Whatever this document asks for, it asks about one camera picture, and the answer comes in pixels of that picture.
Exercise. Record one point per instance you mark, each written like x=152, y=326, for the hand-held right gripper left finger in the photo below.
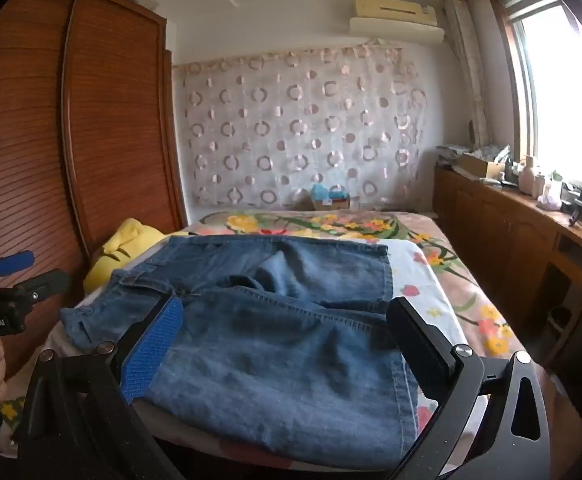
x=153, y=350

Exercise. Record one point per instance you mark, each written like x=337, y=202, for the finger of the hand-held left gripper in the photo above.
x=16, y=262
x=46, y=282

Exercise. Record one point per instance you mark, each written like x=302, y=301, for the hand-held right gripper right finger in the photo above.
x=421, y=350

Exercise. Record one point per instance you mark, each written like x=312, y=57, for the blue denim pants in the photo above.
x=271, y=350

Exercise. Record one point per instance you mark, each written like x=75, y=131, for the white strawberry print sheet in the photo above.
x=421, y=280

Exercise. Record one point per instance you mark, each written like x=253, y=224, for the yellow plush toy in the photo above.
x=121, y=245

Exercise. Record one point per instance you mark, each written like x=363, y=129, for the low wooden cabinet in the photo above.
x=496, y=230

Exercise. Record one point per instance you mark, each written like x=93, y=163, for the small cardboard box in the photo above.
x=333, y=204

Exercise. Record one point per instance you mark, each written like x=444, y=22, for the wooden slatted wardrobe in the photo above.
x=111, y=110

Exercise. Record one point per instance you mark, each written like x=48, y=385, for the blue plastic bag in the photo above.
x=326, y=191

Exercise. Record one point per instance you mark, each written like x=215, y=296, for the open flat cardboard box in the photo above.
x=478, y=166

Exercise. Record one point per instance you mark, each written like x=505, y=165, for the pink tissue pack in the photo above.
x=548, y=202

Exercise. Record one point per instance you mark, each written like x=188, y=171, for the white jar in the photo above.
x=539, y=186

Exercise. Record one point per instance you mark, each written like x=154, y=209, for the patterned cloth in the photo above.
x=493, y=152

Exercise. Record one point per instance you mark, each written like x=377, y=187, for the green capped bottle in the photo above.
x=556, y=185

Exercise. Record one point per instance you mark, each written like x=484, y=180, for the black clamp device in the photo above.
x=578, y=205

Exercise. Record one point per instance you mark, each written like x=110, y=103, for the sheer circle pattern curtain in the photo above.
x=296, y=125

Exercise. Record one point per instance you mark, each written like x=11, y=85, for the wooden framed window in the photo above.
x=556, y=95

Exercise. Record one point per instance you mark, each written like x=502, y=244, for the white box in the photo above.
x=141, y=1

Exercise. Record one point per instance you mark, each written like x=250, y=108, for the cream patterned window curtain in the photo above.
x=466, y=60

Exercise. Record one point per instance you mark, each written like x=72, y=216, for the cream wall air conditioner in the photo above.
x=396, y=25

